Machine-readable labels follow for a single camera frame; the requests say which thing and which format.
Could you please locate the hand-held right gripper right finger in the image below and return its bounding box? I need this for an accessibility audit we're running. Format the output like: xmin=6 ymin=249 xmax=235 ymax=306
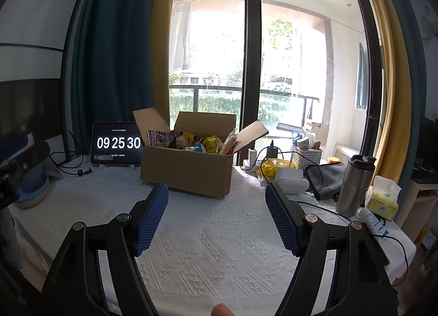
xmin=265 ymin=182 xmax=399 ymax=316

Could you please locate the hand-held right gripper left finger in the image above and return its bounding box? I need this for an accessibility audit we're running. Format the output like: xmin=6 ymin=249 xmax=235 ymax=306
xmin=39 ymin=182 xmax=170 ymax=316

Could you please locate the cardboard box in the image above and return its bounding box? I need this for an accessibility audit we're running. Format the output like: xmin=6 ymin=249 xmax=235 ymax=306
xmin=132 ymin=107 xmax=269 ymax=199

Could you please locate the black snack packet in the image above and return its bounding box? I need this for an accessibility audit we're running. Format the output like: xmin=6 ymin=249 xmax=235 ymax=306
xmin=168 ymin=134 xmax=187 ymax=149

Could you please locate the purple snack packet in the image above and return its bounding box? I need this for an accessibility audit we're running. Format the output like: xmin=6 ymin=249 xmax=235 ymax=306
xmin=147 ymin=130 xmax=172 ymax=148

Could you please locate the beige striped snack packet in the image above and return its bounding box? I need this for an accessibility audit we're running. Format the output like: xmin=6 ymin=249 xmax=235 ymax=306
xmin=222 ymin=128 xmax=238 ymax=156

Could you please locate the bright yellow snack packet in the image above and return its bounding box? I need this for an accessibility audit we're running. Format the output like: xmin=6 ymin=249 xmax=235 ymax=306
xmin=205 ymin=135 xmax=224 ymax=154

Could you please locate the person's left forearm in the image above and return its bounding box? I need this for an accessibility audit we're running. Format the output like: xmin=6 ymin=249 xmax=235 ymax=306
xmin=0 ymin=208 xmax=24 ymax=289

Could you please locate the person's right hand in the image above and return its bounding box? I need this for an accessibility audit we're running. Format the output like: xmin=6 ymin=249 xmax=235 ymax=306
xmin=211 ymin=303 xmax=233 ymax=316

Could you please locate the blue white round appliance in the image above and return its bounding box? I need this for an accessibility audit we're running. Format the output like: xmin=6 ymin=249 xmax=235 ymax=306
xmin=14 ymin=162 xmax=52 ymax=209

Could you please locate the white plastic device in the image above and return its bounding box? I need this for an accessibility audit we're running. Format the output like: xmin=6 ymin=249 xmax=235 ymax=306
xmin=274 ymin=167 xmax=309 ymax=195

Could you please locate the yellow wipes pack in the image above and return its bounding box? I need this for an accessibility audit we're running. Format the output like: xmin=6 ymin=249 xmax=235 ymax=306
xmin=257 ymin=158 xmax=295 ymax=183

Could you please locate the grey cloth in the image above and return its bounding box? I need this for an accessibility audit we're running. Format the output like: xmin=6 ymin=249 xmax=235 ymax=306
xmin=304 ymin=162 xmax=347 ymax=201

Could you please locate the white slotted basket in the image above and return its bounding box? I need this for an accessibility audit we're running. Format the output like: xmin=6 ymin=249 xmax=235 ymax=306
xmin=292 ymin=146 xmax=323 ymax=170

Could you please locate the stainless steel tumbler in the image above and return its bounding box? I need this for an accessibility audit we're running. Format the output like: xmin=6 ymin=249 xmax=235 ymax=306
xmin=335 ymin=154 xmax=377 ymax=218

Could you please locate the black tablet clock display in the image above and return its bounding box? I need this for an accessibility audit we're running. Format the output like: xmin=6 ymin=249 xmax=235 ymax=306
xmin=91 ymin=122 xmax=142 ymax=168

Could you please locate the white tube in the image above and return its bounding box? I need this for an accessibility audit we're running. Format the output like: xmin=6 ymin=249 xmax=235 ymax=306
xmin=356 ymin=207 xmax=390 ymax=239

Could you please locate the white desk lamp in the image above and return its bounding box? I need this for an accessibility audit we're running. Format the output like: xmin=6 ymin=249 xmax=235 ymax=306
xmin=276 ymin=122 xmax=302 ymax=166

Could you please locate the yellow tissue box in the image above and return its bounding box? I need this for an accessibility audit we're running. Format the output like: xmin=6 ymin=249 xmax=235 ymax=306
xmin=364 ymin=176 xmax=402 ymax=221

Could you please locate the wooden side desk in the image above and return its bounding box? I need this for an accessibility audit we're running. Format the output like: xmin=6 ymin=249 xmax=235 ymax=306
xmin=400 ymin=165 xmax=438 ymax=245

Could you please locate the black balcony railing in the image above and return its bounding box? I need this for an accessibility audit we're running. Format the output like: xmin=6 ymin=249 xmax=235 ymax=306
xmin=169 ymin=85 xmax=319 ymax=121

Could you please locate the teal curtain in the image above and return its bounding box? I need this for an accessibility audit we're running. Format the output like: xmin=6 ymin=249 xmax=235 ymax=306
xmin=374 ymin=0 xmax=438 ymax=186
xmin=70 ymin=0 xmax=158 ymax=152

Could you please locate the yellow curtain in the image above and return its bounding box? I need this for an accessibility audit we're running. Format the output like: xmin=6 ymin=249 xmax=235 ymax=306
xmin=354 ymin=0 xmax=411 ymax=180
xmin=149 ymin=0 xmax=178 ymax=121

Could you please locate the hanging white garment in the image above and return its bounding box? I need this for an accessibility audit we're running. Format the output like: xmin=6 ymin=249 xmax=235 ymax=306
xmin=171 ymin=0 xmax=192 ymax=70

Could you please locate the black cable with plug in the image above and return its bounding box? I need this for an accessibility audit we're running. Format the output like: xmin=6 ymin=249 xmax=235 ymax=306
xmin=51 ymin=131 xmax=93 ymax=177

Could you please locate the long black cable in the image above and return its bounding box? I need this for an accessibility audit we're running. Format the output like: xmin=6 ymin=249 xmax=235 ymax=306
xmin=260 ymin=150 xmax=411 ymax=286

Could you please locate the black window frame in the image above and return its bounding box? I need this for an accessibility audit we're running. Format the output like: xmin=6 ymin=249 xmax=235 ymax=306
xmin=241 ymin=0 xmax=384 ymax=169

